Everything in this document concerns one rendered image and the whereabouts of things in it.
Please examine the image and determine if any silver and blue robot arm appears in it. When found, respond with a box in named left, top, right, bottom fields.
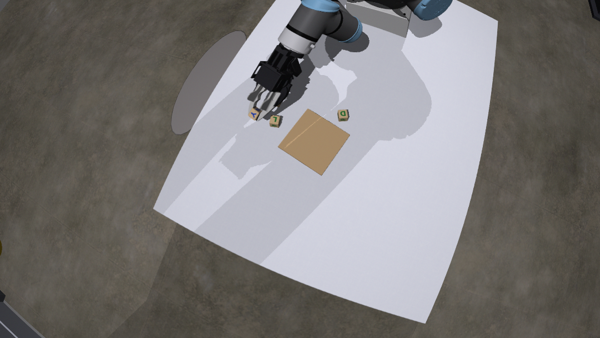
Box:
left=278, top=0, right=453, bottom=55

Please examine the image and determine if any tan flat mat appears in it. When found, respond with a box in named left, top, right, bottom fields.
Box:
left=278, top=109, right=350, bottom=175

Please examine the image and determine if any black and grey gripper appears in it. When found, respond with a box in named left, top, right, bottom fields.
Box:
left=247, top=43, right=304, bottom=121

